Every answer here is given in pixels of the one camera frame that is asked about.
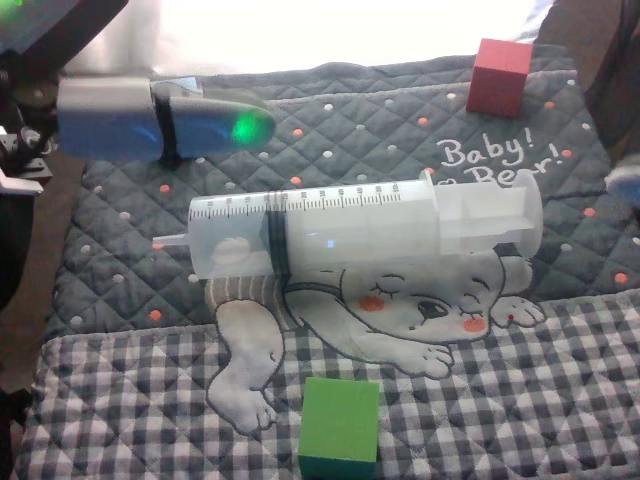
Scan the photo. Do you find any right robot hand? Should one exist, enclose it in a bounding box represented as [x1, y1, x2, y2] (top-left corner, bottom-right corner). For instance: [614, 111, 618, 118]
[604, 153, 640, 201]

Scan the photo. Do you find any black backdrop cloth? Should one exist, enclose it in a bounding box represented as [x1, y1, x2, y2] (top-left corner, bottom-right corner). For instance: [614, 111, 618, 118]
[537, 0, 640, 156]

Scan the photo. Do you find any green block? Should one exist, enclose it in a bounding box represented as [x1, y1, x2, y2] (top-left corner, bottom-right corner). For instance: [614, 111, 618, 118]
[298, 377, 381, 480]

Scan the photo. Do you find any red block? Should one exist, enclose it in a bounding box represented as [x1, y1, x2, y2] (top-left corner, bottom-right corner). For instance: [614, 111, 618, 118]
[465, 38, 533, 120]

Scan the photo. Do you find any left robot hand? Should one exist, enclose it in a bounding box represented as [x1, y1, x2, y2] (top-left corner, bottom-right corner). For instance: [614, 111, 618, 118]
[0, 0, 275, 166]

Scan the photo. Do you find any grey bear print quilt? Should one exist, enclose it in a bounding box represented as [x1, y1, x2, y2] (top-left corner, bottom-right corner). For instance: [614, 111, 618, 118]
[9, 47, 640, 480]

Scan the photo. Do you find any large clear plastic syringe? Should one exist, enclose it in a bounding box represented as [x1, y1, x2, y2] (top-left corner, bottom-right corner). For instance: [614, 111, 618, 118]
[152, 168, 545, 281]

